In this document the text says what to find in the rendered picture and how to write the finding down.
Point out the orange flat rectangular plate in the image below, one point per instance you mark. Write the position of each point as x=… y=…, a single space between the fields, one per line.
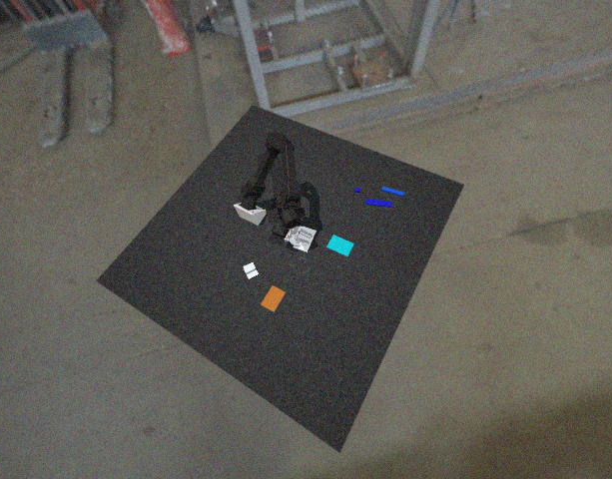
x=273 y=298

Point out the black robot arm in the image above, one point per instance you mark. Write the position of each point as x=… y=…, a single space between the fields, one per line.
x=292 y=215

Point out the cyan flat rectangular plate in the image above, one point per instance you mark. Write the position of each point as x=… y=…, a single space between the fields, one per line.
x=340 y=245

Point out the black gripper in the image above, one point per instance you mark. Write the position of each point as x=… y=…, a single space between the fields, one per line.
x=281 y=231

